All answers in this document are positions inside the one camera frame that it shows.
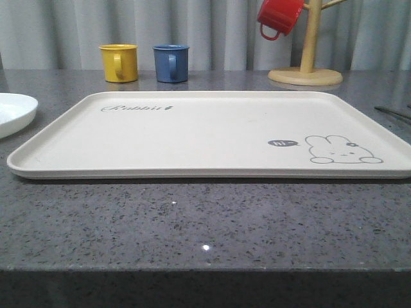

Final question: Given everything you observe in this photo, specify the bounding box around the silver metal fork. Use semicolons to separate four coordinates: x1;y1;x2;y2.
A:
374;106;411;120

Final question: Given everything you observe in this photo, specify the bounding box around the white round plate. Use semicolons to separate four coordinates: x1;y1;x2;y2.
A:
1;93;38;138

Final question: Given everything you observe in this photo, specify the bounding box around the cream rabbit serving tray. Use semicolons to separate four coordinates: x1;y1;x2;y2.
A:
7;91;410;179

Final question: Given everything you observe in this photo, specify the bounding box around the blue enamel mug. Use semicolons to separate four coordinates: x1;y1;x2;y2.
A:
153;44;189;83

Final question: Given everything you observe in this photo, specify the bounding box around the yellow enamel mug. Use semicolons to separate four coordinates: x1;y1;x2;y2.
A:
99;44;138;83

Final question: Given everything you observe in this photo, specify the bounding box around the wooden mug tree stand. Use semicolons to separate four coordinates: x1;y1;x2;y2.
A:
268;0;344;86

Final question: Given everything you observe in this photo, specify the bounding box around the red enamel mug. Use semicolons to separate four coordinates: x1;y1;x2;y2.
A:
258;0;304;40

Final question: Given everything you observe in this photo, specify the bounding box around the grey pleated curtain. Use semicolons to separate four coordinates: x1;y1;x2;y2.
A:
1;1;410;71

